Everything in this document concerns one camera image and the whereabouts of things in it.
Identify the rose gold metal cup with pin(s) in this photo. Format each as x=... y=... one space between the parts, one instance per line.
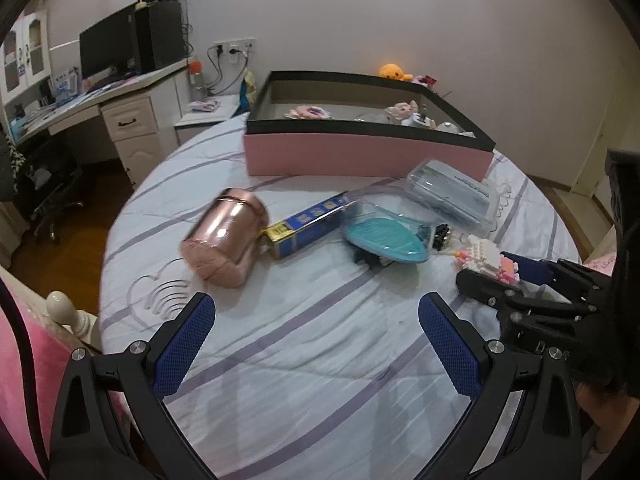
x=225 y=240

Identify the colourful snack bag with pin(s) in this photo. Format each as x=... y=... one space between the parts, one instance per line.
x=248 y=90

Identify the pink shallow cardboard box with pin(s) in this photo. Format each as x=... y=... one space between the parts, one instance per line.
x=360 y=155

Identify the silver dome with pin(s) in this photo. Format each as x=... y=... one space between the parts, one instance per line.
x=447 y=127

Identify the white pink block toy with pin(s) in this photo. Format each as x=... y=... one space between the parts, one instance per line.
x=487 y=256

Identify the white desk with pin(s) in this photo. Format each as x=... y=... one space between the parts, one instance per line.
x=150 y=77

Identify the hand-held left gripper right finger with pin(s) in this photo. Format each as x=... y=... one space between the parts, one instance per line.
x=450 y=345

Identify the white wall socket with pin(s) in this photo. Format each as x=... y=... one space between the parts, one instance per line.
x=235 y=46

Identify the black keyboard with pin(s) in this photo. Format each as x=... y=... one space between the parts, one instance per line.
x=110 y=80

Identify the pink cloth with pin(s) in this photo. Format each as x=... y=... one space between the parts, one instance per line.
x=27 y=370

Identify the white door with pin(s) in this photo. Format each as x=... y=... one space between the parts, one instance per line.
x=597 y=155

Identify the pink ridged toy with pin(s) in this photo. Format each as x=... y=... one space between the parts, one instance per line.
x=307 y=111

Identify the blue yellow carton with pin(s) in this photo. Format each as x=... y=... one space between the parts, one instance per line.
x=307 y=224

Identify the white wooden bedpost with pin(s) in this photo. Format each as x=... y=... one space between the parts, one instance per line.
x=64 y=307

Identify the white plug adapter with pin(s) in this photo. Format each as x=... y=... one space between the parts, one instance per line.
x=417 y=121

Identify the person's right forearm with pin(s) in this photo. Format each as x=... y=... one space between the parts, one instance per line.
x=595 y=410

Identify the pink plush toy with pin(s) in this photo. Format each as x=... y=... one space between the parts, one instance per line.
x=424 y=80

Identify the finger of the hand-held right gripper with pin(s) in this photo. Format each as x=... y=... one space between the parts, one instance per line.
x=535 y=270
x=482 y=286

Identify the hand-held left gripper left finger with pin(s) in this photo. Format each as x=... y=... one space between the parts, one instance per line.
x=185 y=345

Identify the pink packet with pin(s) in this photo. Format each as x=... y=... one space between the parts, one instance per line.
x=204 y=106

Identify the clear plastic case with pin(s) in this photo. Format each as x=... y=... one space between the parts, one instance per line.
x=450 y=195

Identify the white drawer unit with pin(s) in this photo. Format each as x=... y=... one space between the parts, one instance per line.
x=140 y=135

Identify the black computer tower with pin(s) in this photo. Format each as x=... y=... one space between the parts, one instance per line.
x=160 y=35

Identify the black office chair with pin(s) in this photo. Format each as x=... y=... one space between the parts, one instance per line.
x=47 y=180

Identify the blue dish in clear case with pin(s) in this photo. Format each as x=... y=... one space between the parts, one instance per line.
x=387 y=237

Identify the small doll figure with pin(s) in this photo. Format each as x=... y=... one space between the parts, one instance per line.
x=402 y=110

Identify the bottle with orange cap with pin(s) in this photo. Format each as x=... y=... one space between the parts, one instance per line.
x=196 y=80

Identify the yellow octopus plush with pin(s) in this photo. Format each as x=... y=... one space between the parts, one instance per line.
x=395 y=72

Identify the blue white box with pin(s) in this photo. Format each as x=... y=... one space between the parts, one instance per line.
x=66 y=84

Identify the small black clip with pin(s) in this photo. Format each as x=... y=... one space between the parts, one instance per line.
x=440 y=236

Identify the black computer monitor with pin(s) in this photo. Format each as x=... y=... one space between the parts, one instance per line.
x=107 y=42

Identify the white glass door cabinet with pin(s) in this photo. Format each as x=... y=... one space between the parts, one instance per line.
x=25 y=50

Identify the white nightstand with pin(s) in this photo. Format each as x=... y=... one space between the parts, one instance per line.
x=210 y=120

